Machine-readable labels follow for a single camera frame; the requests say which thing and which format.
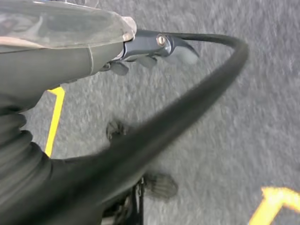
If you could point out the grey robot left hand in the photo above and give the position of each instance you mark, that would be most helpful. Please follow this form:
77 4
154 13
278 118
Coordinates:
47 68

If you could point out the clear plastic cover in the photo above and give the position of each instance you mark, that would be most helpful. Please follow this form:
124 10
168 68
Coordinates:
58 28

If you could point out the ribbed grey robot foot pad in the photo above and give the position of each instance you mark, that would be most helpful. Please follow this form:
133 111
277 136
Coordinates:
116 130
161 186

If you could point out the black robot leg joint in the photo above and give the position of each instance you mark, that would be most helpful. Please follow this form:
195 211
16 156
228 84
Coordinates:
131 205

